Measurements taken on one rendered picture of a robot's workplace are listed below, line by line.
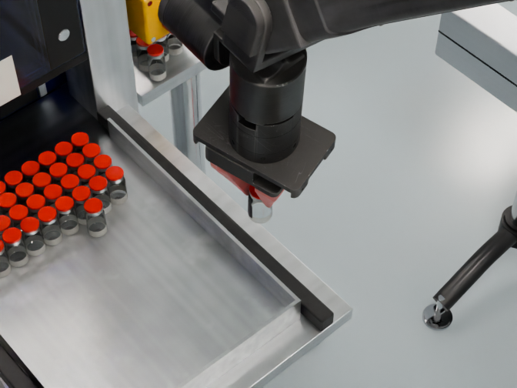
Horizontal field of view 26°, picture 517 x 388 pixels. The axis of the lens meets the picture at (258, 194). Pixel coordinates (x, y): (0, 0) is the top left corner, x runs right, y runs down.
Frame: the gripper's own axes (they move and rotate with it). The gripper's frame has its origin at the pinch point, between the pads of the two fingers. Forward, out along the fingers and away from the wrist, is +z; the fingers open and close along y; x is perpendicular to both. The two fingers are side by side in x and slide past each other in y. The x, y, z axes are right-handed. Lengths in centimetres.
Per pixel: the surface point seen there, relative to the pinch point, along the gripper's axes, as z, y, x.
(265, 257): 23.3, 2.0, -5.1
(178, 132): 65, 36, -35
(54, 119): 29.2, 35.4, -9.4
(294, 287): 22.6, -2.6, -3.5
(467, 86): 128, 13, -117
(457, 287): 111, -10, -59
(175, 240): 25.8, 12.3, -2.5
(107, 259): 25.6, 17.1, 3.6
